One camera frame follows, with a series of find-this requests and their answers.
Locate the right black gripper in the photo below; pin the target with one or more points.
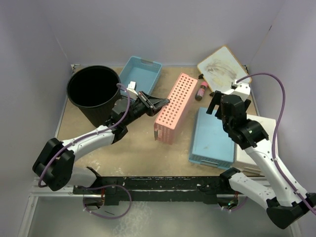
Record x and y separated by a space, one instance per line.
216 100

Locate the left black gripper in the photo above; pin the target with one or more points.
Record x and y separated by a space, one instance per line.
151 112

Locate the pink perforated basket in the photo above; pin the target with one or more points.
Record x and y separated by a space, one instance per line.
171 117

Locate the light blue bottom basket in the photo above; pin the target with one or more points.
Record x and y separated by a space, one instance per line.
145 73

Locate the light blue basket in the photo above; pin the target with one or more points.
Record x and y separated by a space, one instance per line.
210 144
145 73

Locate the light blue top basket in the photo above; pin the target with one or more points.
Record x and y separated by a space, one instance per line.
210 144

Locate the large black ribbed bin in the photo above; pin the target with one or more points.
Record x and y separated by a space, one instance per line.
94 91

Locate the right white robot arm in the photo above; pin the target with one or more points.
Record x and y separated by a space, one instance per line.
285 201

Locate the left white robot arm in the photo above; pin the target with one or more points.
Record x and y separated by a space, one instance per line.
55 164

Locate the white board with wooden rim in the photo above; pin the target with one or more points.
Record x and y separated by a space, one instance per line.
220 69

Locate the small pink-capped bottle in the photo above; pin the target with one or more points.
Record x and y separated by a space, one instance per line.
200 93

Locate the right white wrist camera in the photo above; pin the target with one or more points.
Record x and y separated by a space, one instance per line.
240 89

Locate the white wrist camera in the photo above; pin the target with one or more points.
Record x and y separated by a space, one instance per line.
240 89
132 88

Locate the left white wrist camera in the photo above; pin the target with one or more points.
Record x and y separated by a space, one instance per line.
132 88

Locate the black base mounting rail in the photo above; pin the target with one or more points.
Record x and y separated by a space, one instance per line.
205 189

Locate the aluminium frame rail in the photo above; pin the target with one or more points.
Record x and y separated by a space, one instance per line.
34 195

